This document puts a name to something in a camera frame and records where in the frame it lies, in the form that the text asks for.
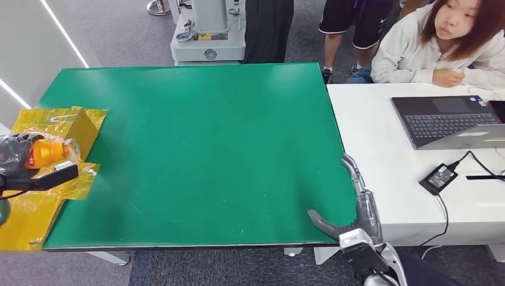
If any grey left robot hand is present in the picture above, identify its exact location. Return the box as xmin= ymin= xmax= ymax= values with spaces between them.
xmin=0 ymin=133 xmax=45 ymax=181

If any person's right hand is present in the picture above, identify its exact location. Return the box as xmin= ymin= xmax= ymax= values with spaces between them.
xmin=432 ymin=69 xmax=466 ymax=88

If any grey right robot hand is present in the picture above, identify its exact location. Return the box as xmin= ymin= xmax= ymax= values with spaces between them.
xmin=307 ymin=153 xmax=384 ymax=245

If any orange plastic bottle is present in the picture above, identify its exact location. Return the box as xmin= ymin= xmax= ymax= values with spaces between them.
xmin=25 ymin=138 xmax=82 ymax=170

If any dark grey laptop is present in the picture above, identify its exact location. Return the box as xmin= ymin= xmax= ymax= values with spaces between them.
xmin=390 ymin=94 xmax=505 ymax=151

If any seated person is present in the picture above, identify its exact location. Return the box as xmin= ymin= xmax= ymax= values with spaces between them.
xmin=346 ymin=0 xmax=505 ymax=100

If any white table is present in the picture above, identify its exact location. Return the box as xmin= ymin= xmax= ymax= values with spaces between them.
xmin=326 ymin=82 xmax=505 ymax=263

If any yellow taped cardboard box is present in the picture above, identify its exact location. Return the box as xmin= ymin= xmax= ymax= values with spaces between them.
xmin=0 ymin=105 xmax=107 ymax=252

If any black power adapter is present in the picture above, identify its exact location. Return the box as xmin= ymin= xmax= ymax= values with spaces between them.
xmin=418 ymin=163 xmax=460 ymax=197

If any standing person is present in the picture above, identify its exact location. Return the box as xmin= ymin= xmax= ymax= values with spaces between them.
xmin=317 ymin=0 xmax=395 ymax=85
xmin=241 ymin=0 xmax=295 ymax=65

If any green table mat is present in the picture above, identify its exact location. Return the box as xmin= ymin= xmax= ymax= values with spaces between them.
xmin=37 ymin=62 xmax=358 ymax=250

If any chrome stanchion base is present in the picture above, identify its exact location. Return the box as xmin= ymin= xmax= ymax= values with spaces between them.
xmin=146 ymin=0 xmax=172 ymax=17

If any grey machine base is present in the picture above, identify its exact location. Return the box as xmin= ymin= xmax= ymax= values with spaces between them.
xmin=170 ymin=0 xmax=247 ymax=66

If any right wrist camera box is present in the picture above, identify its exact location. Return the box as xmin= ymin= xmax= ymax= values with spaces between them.
xmin=338 ymin=228 xmax=390 ymax=274

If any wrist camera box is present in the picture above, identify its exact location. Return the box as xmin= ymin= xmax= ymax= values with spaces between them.
xmin=2 ymin=161 xmax=79 ymax=193
xmin=338 ymin=228 xmax=390 ymax=274

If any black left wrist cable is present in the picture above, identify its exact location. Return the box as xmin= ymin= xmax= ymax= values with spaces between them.
xmin=0 ymin=189 xmax=29 ymax=201

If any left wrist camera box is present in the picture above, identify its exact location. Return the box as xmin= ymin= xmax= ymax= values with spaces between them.
xmin=2 ymin=161 xmax=79 ymax=193

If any white floor cable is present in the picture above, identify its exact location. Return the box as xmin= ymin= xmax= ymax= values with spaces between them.
xmin=420 ymin=244 xmax=444 ymax=262

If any black mains power cable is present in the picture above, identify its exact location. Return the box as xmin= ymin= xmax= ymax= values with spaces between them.
xmin=410 ymin=194 xmax=450 ymax=253

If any black laptop charger cable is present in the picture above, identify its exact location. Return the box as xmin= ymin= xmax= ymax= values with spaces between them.
xmin=450 ymin=150 xmax=505 ymax=178

